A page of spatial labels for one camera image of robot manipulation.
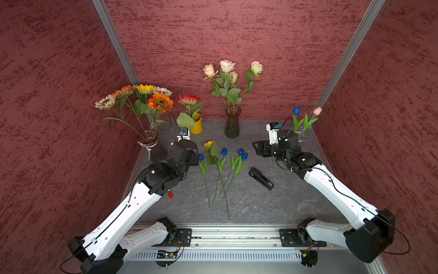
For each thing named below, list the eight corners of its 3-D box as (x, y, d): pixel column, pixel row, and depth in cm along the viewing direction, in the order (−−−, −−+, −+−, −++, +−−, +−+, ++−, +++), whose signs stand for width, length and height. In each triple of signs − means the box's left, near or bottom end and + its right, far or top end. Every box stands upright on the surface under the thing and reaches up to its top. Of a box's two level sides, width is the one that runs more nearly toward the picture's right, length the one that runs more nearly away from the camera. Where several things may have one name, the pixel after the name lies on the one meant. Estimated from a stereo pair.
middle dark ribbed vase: (225, 138, 113) (225, 115, 97) (224, 128, 119) (225, 105, 102) (239, 138, 113) (242, 116, 97) (238, 128, 119) (241, 105, 102)
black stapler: (248, 174, 97) (249, 170, 93) (252, 170, 98) (253, 166, 95) (270, 191, 90) (272, 188, 87) (273, 187, 92) (275, 184, 88)
